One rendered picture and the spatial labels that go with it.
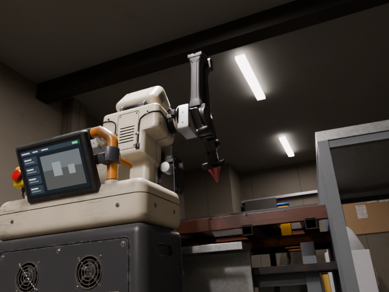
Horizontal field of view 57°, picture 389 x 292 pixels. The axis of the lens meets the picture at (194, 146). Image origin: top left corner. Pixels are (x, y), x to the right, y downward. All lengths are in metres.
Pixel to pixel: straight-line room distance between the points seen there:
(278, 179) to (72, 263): 8.46
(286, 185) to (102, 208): 8.38
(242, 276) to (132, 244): 0.84
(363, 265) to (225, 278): 4.98
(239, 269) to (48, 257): 0.89
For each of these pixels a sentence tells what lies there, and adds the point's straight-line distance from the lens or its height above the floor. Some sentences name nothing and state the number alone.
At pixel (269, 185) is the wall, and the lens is 9.34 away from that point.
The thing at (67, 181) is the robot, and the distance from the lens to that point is 1.10.
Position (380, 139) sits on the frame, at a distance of 1.49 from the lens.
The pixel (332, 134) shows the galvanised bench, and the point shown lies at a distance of 1.48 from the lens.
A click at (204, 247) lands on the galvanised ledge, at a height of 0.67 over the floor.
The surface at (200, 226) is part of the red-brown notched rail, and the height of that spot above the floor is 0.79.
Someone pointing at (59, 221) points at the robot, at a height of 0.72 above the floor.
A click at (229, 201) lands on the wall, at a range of 8.47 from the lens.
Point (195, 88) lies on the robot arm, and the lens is 1.71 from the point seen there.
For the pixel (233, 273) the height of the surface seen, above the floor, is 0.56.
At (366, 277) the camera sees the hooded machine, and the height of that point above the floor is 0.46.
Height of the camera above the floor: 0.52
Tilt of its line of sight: 21 degrees up
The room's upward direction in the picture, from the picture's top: 4 degrees counter-clockwise
